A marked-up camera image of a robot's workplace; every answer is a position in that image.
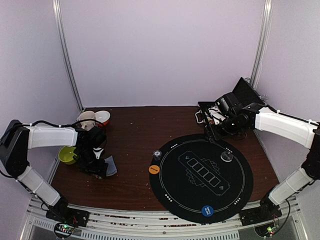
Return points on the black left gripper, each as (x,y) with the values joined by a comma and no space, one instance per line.
(99,169)

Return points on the orange big blind button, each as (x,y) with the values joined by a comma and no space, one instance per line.
(154,169)

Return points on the purple poker chip stack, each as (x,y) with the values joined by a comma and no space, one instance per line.
(157,155)

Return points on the blue small blind button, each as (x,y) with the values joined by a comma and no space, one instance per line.
(207,211)

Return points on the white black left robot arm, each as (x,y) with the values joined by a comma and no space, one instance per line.
(21,138)

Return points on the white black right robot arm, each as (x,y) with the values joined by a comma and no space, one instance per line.
(302,133)

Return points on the black poker chip case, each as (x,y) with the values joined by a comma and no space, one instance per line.
(242,104)

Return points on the lime green bowl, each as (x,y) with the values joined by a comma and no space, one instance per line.
(67,156)

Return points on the grey playing card deck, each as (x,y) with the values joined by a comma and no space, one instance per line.
(111,167)

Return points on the grey dealer button on mat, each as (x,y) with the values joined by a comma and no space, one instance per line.
(226,156)

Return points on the white floral ceramic mug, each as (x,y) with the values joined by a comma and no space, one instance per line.
(86,120)

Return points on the orange white ceramic bowl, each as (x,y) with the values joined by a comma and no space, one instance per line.
(103,117)

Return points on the round black poker mat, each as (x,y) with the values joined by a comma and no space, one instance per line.
(192,175)

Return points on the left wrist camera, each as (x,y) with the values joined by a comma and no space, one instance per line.
(98,152)

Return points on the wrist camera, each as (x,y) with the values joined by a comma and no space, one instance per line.
(215,115)
(98,152)

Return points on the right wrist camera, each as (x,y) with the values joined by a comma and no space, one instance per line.
(215,115)

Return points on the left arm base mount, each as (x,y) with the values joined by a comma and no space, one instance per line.
(67,215)

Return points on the right aluminium corner post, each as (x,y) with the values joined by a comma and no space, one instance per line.
(262,42)

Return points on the aluminium corner post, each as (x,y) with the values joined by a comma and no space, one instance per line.
(262,42)
(66,56)

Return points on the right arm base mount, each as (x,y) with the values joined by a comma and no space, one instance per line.
(258,215)

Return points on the left aluminium corner post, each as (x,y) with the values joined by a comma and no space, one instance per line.
(66,56)

